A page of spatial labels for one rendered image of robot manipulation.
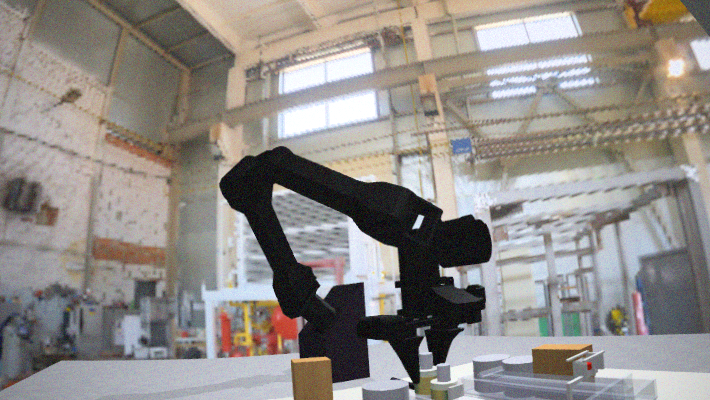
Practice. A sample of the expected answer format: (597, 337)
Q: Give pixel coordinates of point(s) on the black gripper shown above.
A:
(401, 332)

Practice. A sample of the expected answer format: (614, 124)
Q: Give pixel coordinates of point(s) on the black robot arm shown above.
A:
(384, 211)

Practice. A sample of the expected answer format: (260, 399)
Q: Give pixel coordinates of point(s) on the brown rectangular block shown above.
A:
(551, 359)

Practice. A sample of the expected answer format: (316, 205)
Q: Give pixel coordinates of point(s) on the tan cardboard box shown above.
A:
(312, 378)

